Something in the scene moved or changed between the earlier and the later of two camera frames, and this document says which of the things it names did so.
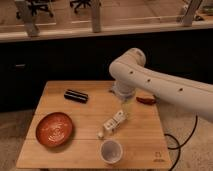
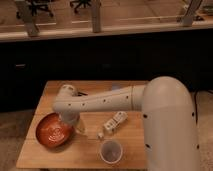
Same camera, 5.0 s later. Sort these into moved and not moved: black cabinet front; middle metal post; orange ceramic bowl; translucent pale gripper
Moved: translucent pale gripper
Not moved: orange ceramic bowl; black cabinet front; middle metal post
